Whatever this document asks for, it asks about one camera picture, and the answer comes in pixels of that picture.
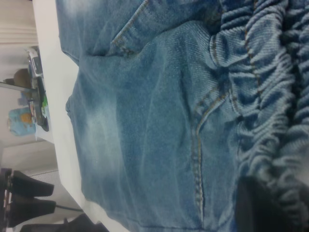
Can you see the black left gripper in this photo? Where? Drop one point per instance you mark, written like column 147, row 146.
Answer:
column 3, row 198

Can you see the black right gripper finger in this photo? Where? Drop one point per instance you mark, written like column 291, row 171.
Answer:
column 260, row 207

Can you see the blue denim pants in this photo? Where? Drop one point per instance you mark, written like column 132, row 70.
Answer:
column 157, row 120

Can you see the blue bag with orange print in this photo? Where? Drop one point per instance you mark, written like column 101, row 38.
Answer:
column 17, row 128

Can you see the small green item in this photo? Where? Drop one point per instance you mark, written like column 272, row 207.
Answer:
column 45, row 102

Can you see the brown round object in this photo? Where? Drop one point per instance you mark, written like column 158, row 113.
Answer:
column 21, row 77

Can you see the white and black box device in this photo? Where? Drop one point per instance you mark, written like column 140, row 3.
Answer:
column 36, row 64

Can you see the white curtain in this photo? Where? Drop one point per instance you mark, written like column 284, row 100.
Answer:
column 17, row 21

